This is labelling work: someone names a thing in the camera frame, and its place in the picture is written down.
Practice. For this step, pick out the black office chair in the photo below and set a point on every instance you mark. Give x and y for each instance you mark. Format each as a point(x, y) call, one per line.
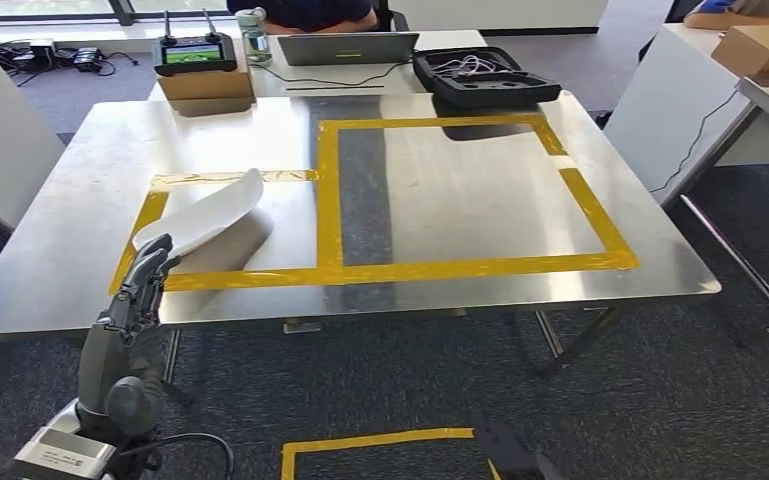
point(665, 26)
point(390, 16)

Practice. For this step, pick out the grey laptop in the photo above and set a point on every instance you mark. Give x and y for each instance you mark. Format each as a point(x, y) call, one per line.
point(347, 50)

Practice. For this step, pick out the cardboard box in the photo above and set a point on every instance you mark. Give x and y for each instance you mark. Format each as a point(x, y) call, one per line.
point(762, 50)
point(205, 89)

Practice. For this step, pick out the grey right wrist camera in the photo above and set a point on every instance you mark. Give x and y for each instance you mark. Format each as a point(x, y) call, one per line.
point(506, 450)

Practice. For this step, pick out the black foam case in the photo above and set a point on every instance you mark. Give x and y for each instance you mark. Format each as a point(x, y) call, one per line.
point(490, 89)

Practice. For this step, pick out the clear water bottle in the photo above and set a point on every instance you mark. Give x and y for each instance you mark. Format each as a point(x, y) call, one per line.
point(255, 36)

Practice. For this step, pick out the black remote controller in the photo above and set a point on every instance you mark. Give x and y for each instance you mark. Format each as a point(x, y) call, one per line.
point(193, 54)

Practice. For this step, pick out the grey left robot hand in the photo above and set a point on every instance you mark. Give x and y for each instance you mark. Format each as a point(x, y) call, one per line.
point(119, 358)

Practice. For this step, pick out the white plastic car part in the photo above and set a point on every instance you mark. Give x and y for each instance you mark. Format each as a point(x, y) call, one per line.
point(205, 215)

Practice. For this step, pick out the yellow floor tape square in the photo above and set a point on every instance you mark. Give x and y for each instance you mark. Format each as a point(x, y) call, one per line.
point(377, 438)

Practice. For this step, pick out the stainless steel workbench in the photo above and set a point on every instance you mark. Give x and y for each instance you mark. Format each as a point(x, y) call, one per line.
point(490, 199)

